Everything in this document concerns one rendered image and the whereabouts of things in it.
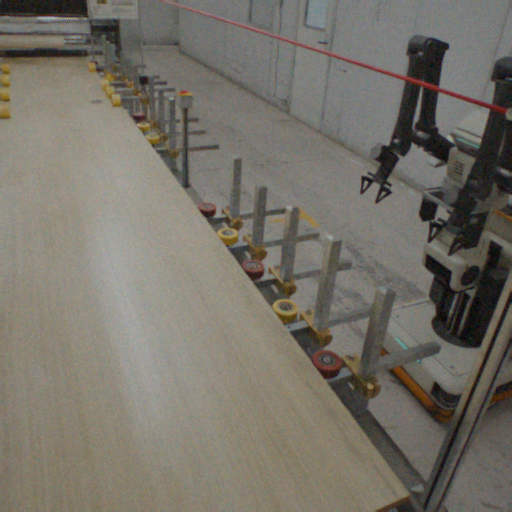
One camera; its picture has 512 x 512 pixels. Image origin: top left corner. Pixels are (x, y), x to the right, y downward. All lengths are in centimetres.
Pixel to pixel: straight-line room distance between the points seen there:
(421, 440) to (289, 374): 127
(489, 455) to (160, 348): 167
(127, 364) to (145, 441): 25
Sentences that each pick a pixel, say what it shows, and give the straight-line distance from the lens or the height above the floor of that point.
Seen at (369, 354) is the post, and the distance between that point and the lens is 134.
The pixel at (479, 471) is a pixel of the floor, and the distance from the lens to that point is 246.
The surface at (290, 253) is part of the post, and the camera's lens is 165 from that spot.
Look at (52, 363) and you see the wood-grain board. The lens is 137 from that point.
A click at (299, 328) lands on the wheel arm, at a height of 82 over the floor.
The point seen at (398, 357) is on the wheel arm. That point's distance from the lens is 151.
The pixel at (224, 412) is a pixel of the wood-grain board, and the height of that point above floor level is 90.
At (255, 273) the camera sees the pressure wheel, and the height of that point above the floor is 90.
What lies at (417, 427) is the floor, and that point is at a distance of 250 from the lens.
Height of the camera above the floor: 181
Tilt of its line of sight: 31 degrees down
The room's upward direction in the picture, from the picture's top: 4 degrees clockwise
